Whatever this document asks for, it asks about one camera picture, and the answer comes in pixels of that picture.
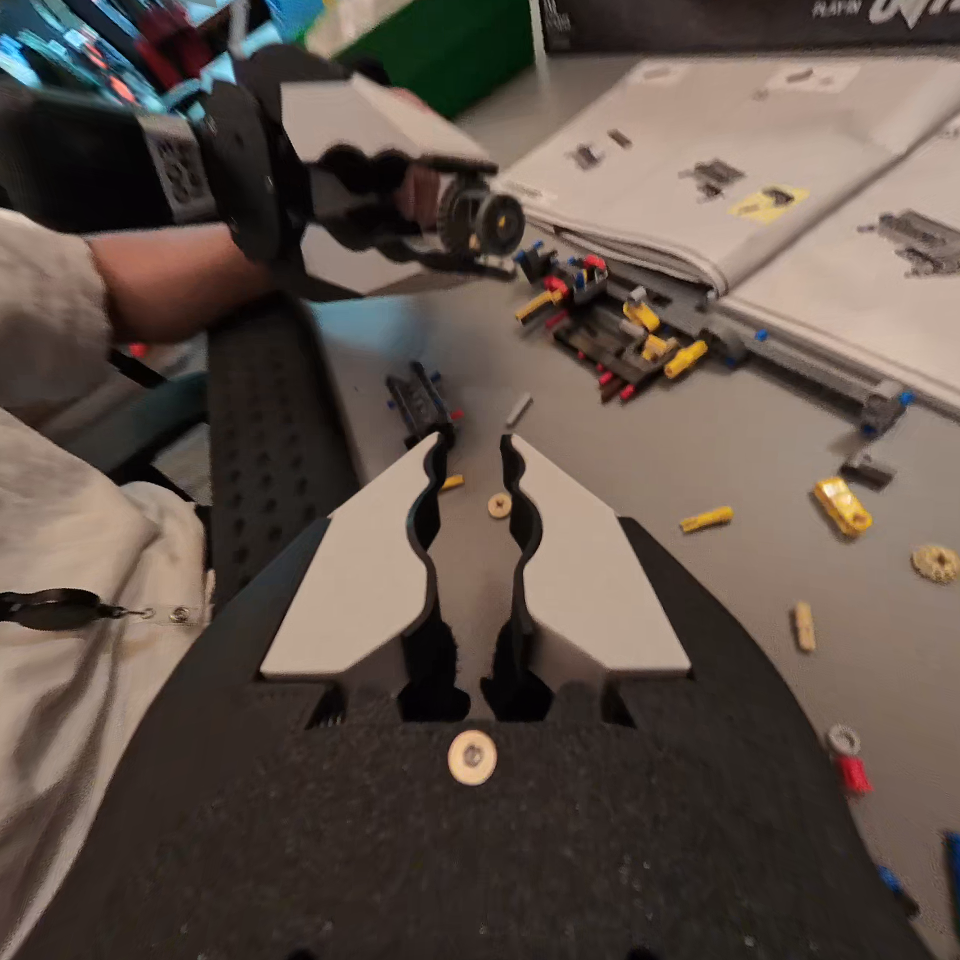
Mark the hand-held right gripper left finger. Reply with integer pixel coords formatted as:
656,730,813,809
258,431,451,695

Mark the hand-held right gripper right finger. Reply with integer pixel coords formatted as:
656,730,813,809
499,433,693,695

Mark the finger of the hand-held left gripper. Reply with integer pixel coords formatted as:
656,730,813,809
298,216,520,303
279,73,501,181

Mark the grey lego differential housing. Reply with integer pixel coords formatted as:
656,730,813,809
435,171,528,265

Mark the tan lego bevel gear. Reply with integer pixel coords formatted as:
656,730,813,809
911,543,960,586

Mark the person's left forearm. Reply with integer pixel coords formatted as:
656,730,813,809
86,223,280,348

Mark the lego engine subassembly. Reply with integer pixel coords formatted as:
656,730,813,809
384,361,465,451

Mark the yellow lego connector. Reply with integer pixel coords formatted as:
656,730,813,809
813,477,874,538

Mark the lego chassis assembly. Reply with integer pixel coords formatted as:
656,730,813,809
513,240,916,436

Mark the dark grey lego connector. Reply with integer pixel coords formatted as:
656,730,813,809
840,450,898,490

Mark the lego instruction booklet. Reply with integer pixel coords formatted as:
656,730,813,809
495,56,960,417

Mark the yellow car lego set box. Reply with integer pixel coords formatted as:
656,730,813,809
540,0,960,54

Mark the person's left hand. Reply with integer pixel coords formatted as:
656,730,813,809
396,163,445,230

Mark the green plastic bin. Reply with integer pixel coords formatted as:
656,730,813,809
330,0,537,117

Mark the person's white printed shirt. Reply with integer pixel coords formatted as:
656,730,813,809
0,210,216,960

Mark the black strap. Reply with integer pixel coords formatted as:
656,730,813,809
0,588,151,631
111,347,168,390

